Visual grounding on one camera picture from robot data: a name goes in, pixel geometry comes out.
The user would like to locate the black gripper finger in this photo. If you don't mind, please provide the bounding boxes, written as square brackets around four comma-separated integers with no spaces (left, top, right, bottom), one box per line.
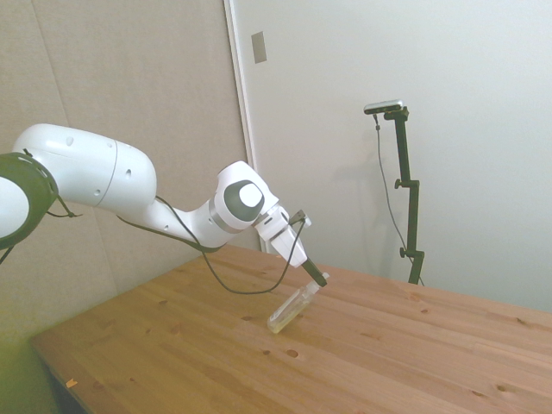
[301,257,329,288]

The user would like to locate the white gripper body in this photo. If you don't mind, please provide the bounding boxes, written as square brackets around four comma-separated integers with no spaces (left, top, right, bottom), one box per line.
[253,205,310,269]

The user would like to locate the clear yellow sanitizer bottle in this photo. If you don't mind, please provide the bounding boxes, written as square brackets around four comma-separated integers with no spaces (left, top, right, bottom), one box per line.
[267,272,331,335]

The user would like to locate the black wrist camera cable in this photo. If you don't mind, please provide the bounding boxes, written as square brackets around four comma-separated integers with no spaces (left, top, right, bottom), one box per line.
[154,194,304,296]

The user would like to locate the black camera stand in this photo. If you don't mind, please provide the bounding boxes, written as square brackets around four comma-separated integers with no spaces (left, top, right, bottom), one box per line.
[382,107,426,285]

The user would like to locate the white door frame trim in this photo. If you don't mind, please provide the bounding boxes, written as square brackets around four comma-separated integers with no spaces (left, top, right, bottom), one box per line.
[223,0,265,254]

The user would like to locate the grey exterior camera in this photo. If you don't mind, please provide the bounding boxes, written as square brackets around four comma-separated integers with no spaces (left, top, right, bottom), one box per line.
[363,99,406,116]

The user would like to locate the grey wall plate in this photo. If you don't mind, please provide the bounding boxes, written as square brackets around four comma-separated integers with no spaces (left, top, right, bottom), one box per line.
[250,30,268,66]

